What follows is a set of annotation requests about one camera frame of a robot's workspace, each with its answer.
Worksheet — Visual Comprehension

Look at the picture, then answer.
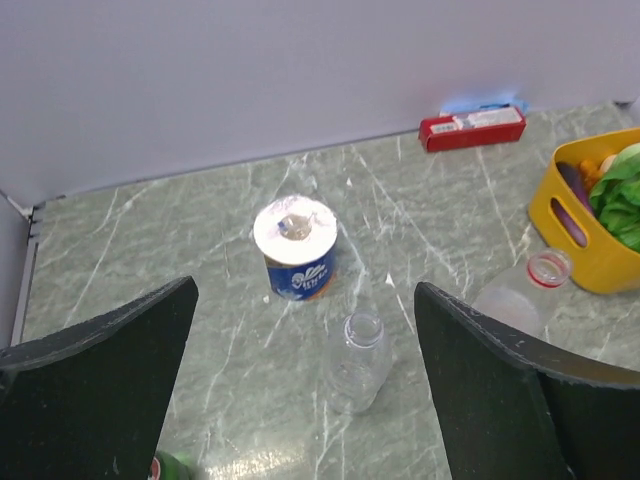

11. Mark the toilet paper roll blue wrapper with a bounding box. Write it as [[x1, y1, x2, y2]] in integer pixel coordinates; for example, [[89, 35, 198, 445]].
[[253, 195, 338, 301]]

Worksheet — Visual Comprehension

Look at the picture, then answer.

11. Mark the green glass bottle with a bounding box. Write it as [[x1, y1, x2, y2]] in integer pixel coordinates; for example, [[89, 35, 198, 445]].
[[147, 451, 197, 480]]

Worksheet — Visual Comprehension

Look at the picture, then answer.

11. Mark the blue packet behind box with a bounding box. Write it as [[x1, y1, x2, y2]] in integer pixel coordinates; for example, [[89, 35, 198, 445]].
[[439, 93, 529, 116]]

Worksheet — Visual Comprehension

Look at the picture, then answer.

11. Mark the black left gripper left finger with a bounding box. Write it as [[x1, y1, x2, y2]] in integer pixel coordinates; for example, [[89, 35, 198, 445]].
[[1, 276, 199, 479]]

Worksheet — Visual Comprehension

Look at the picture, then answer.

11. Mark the red label clear bottle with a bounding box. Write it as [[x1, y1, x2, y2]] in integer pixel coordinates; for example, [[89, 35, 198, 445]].
[[471, 248, 572, 338]]

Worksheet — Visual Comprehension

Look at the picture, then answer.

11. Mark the purple eggplant toy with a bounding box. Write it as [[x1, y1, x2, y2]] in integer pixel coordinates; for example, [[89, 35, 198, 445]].
[[551, 160, 596, 247]]

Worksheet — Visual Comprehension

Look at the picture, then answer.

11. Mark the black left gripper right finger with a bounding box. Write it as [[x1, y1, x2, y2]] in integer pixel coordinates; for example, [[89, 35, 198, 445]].
[[414, 282, 639, 479]]

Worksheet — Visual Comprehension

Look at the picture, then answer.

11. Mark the green lettuce toy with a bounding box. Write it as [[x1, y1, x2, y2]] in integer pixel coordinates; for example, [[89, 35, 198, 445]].
[[589, 143, 640, 252]]

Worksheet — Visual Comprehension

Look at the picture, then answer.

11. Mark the clear plastic bottle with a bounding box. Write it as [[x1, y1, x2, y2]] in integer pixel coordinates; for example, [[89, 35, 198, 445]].
[[322, 310, 393, 415]]

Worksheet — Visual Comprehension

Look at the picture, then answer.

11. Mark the red rectangular box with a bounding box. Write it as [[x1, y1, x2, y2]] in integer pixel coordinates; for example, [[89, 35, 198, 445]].
[[418, 106, 527, 153]]

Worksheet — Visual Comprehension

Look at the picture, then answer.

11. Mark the yellow plastic basket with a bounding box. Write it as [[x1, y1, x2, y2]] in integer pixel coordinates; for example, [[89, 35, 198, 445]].
[[528, 127, 639, 294]]

